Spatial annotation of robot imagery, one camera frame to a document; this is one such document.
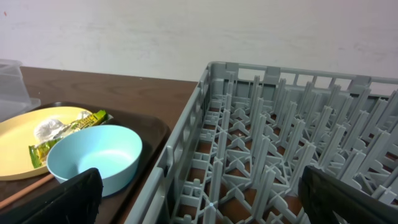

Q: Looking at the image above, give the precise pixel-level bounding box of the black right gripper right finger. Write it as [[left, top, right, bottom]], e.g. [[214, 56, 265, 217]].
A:
[[298, 166, 397, 224]]

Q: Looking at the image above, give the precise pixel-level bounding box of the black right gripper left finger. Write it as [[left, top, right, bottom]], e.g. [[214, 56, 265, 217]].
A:
[[1, 168, 103, 224]]

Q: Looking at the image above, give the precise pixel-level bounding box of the light blue bowl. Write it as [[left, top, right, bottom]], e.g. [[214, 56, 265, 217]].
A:
[[47, 124, 143, 197]]

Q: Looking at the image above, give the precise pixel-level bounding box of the green snack wrapper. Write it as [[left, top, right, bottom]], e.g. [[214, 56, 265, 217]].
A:
[[29, 110, 108, 169]]

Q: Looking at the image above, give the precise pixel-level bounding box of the white plastic wrap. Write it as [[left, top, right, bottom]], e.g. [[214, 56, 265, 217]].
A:
[[34, 111, 91, 143]]

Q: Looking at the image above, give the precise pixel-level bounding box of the grey dishwasher rack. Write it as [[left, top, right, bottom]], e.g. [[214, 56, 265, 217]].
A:
[[126, 62, 397, 223]]

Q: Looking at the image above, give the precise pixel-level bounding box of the wooden chopstick left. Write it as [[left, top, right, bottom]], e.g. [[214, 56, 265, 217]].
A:
[[0, 174, 54, 209]]

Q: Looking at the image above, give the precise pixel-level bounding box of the yellow plate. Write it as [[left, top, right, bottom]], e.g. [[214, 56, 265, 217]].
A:
[[1, 106, 84, 180]]

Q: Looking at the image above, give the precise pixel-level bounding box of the dark brown serving tray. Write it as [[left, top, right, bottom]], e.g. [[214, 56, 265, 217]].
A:
[[1, 101, 170, 224]]

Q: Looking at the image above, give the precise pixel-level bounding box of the clear plastic bin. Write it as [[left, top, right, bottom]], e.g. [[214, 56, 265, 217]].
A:
[[0, 59, 41, 122]]

